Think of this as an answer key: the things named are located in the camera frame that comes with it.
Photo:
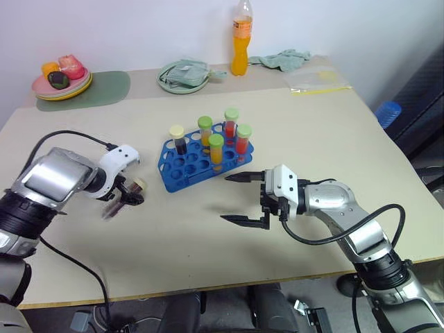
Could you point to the pale green stacked plate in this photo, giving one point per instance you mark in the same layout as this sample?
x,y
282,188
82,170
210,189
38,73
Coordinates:
x,y
77,91

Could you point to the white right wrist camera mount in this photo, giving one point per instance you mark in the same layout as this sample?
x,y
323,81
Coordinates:
x,y
284,182

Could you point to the yellow plate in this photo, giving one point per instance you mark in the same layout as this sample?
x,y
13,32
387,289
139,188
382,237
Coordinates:
x,y
62,98

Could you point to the pink toy peach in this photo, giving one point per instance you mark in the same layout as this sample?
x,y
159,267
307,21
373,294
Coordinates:
x,y
71,66

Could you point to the dark rounded shape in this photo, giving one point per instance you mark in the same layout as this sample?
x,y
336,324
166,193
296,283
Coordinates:
x,y
274,308
182,315

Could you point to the blue ribbed bottle cap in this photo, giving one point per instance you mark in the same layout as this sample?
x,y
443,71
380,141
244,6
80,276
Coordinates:
x,y
388,114

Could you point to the dark test tube cream cap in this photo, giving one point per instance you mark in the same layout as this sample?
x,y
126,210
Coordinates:
x,y
140,184

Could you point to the black metal clamp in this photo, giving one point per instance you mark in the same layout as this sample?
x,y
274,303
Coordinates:
x,y
314,314

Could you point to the orange test tube green cap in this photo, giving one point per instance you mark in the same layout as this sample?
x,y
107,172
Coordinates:
x,y
204,123
216,152

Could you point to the dark test tube yellow cap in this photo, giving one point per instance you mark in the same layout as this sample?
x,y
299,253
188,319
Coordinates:
x,y
181,145

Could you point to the red test tube green cap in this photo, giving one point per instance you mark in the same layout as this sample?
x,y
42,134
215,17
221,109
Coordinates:
x,y
243,144
231,127

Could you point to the black round floor base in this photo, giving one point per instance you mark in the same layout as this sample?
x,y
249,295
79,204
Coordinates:
x,y
347,286

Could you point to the orange toy pepper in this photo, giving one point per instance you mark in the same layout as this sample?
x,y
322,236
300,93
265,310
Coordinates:
x,y
49,68

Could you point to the clear zip plastic bag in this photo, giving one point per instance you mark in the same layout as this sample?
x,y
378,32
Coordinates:
x,y
312,81

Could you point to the orange soda bottle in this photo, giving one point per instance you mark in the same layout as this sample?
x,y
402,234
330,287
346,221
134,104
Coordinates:
x,y
241,59

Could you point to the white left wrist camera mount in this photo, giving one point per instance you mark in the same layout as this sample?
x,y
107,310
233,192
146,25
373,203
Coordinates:
x,y
118,156

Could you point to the green crumpled cloth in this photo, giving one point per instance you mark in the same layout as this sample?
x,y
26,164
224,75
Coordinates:
x,y
284,60

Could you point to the grey power adapter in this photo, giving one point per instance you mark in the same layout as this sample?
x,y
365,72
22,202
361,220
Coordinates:
x,y
80,321

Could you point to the blue test tube rack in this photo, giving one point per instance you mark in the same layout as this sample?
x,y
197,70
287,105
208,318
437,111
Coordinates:
x,y
180,173

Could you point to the green placemat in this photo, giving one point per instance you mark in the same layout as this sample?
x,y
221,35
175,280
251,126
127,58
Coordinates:
x,y
104,90

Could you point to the dark green toy fruit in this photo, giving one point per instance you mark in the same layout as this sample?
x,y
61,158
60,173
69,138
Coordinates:
x,y
58,79

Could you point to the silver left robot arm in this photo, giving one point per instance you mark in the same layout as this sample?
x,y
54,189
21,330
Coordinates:
x,y
52,177

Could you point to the pink plate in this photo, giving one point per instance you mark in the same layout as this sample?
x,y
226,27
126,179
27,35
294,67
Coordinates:
x,y
41,85

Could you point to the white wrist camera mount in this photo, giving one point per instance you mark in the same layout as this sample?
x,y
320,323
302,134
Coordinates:
x,y
118,156
284,182

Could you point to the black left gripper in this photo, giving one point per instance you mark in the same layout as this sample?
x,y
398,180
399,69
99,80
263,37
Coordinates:
x,y
116,189

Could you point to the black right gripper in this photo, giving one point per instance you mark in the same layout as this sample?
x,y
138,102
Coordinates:
x,y
268,199

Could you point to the light green plate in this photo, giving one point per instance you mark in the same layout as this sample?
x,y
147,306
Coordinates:
x,y
180,89

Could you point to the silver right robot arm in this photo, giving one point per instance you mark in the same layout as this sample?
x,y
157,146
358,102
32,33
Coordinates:
x,y
329,201

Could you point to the black carbon fibre panel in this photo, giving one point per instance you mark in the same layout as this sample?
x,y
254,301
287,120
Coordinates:
x,y
423,104

